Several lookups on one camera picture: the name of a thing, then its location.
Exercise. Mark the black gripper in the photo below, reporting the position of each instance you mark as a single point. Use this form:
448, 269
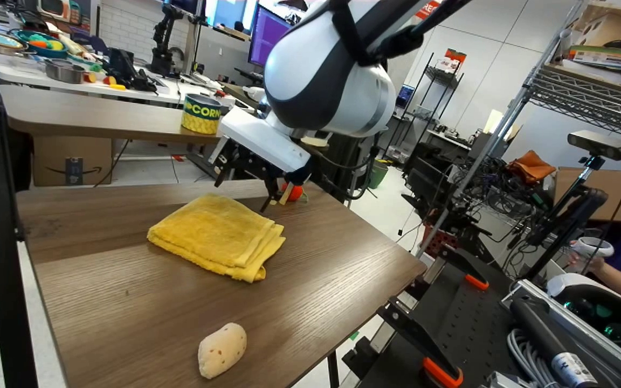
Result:
246, 162

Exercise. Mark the red tomato toy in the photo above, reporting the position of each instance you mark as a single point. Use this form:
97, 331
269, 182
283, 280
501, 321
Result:
296, 192

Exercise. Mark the yellow cloth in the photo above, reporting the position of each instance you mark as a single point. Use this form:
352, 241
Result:
217, 238

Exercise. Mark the beige stone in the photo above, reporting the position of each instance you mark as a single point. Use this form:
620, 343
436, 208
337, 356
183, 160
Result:
220, 349

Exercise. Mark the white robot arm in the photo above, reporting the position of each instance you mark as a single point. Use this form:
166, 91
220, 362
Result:
339, 93

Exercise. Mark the black background robot arm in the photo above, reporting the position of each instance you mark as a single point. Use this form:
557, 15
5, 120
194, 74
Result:
166, 40

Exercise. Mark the green yellow tin can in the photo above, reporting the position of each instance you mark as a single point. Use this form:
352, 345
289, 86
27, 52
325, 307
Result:
202, 114

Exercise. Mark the purple lit monitor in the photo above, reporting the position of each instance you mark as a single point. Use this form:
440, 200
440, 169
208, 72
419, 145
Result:
269, 34

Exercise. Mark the black small rack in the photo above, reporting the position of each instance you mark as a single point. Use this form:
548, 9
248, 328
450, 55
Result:
433, 99

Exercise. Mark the wooden side table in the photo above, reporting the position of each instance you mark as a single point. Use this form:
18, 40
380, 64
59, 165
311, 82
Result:
96, 114

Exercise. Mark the cardboard box under table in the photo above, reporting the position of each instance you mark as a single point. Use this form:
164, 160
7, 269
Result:
74, 162

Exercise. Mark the thin grey slanted pole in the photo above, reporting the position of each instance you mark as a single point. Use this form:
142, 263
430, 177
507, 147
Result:
501, 131

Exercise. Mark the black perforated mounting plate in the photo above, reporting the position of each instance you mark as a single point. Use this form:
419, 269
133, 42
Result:
469, 324

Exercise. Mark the orange folded fabric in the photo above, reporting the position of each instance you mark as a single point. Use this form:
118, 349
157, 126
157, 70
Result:
534, 167

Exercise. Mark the cluttered white desk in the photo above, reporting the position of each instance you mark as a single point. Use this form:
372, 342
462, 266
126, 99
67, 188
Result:
38, 77

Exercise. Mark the white green-lit device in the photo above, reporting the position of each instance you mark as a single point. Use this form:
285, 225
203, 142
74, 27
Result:
577, 287

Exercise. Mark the brown cardboard sheet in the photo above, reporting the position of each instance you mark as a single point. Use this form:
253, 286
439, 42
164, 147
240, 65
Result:
613, 190

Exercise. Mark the cardboard box on shelf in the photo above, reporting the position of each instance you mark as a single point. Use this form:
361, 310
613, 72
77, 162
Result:
608, 25

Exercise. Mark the black camera on stand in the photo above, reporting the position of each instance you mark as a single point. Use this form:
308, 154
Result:
604, 142

